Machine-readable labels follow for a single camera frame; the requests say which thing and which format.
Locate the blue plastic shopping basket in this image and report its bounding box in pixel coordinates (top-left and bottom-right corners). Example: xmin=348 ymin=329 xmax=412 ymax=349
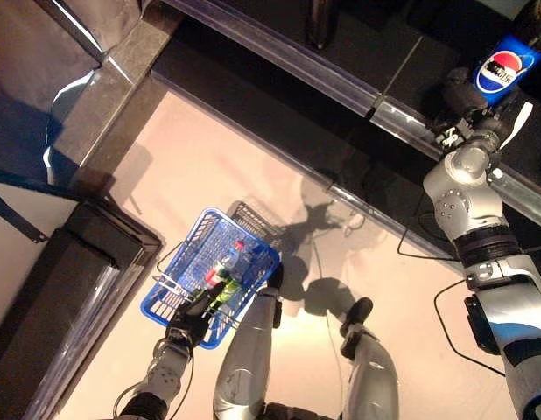
xmin=139 ymin=206 xmax=284 ymax=351

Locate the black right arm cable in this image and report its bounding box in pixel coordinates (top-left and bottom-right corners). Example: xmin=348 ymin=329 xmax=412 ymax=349
xmin=396 ymin=192 xmax=508 ymax=378

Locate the clear water bottle red label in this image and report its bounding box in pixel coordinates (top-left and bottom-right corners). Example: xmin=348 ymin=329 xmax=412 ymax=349
xmin=203 ymin=240 xmax=249 ymax=286

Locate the black low shelf unit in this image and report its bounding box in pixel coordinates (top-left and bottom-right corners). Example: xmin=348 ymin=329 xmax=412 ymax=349
xmin=0 ymin=203 xmax=165 ymax=420

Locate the glossy brown end panel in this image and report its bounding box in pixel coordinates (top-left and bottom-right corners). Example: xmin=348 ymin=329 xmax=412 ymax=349
xmin=0 ymin=0 xmax=106 ymax=176

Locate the green soda can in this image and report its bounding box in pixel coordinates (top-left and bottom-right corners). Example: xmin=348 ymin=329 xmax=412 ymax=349
xmin=206 ymin=279 xmax=244 ymax=315

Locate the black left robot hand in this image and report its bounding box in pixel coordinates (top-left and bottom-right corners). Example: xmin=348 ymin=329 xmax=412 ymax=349
xmin=165 ymin=281 xmax=227 ymax=351

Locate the dark stone plinth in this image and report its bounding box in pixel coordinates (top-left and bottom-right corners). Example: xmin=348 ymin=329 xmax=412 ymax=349
xmin=46 ymin=0 xmax=186 ymax=193

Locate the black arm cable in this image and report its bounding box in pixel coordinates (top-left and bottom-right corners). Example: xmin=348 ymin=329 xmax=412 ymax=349
xmin=114 ymin=349 xmax=196 ymax=420
xmin=396 ymin=192 xmax=508 ymax=378

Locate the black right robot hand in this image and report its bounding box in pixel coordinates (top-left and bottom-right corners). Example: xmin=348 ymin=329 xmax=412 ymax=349
xmin=433 ymin=66 xmax=524 ymax=151

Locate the Pepsi bottle dark neck ring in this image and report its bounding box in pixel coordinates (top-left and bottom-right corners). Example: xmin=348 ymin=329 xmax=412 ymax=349
xmin=470 ymin=0 xmax=541 ymax=107

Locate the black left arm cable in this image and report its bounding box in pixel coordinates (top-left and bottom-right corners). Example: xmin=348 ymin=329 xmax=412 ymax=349
xmin=114 ymin=349 xmax=196 ymax=420

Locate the black robot waist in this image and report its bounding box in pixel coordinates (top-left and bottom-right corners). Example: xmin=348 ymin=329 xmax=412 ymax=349
xmin=262 ymin=401 xmax=347 ymax=420

